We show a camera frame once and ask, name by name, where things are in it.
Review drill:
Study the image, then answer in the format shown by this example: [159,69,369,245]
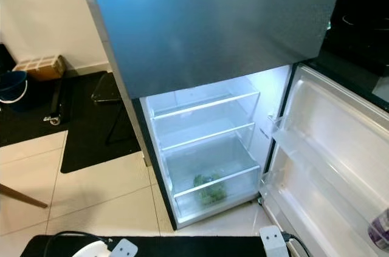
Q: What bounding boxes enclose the blue bucket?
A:
[0,70,29,105]

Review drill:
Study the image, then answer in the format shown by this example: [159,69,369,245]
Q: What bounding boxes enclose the clear crisper drawer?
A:
[164,143,262,224]

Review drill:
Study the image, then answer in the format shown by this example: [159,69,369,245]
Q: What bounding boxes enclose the black wheeled stand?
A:
[44,77,64,127]

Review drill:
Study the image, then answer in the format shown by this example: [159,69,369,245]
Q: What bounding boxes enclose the glass fridge shelf white rail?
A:
[155,118,257,153]
[149,85,261,121]

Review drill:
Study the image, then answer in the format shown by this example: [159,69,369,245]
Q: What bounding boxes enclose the black folding stool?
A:
[91,72,134,145]

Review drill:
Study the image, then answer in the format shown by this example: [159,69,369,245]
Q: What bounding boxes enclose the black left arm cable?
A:
[44,230,116,257]

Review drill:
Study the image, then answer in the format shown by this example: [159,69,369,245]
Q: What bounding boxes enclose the black floor mat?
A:
[60,72,143,174]
[19,236,268,257]

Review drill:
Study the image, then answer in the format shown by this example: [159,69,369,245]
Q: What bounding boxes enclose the large black rug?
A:
[0,75,67,147]

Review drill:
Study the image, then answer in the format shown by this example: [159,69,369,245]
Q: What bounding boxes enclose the clear fridge door bin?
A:
[270,114,389,206]
[258,171,384,257]

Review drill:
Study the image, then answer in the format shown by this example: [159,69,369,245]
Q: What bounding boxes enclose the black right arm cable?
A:
[283,233,311,257]

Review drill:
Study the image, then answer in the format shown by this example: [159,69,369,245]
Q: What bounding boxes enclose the grey fridge cabinet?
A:
[74,0,295,231]

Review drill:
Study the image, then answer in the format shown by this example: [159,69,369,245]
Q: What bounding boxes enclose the cardboard box white dividers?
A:
[13,55,66,82]

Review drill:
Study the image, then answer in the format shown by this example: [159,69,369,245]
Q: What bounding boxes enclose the bagged green vegetables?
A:
[193,173,227,207]

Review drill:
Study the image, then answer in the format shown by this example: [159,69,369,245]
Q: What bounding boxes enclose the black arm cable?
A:
[44,230,116,257]
[283,233,311,257]

